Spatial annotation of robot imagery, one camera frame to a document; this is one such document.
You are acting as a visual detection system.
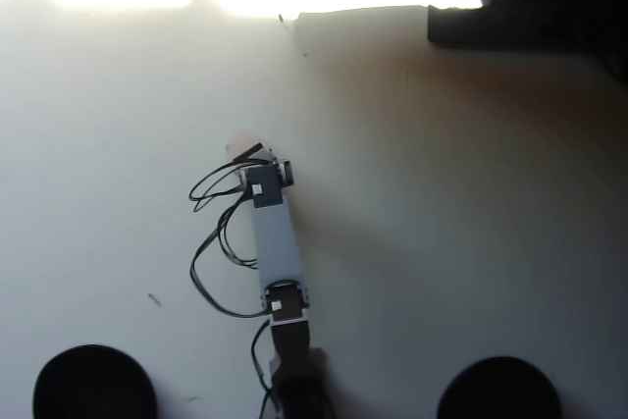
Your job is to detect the white pointed gripper finger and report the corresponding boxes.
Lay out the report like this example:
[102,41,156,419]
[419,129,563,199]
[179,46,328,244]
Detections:
[231,142,265,166]

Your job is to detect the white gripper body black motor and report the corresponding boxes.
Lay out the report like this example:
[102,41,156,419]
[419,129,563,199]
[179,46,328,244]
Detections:
[258,145,297,189]

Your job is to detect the black rectangular box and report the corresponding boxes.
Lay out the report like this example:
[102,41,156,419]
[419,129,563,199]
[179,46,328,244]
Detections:
[427,2,628,50]

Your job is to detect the black round bowl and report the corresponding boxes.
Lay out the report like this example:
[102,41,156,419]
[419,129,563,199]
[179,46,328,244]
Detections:
[32,343,159,419]
[436,355,563,419]

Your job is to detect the black servo cable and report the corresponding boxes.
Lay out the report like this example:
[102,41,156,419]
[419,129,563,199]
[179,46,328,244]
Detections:
[188,198,272,320]
[187,157,270,217]

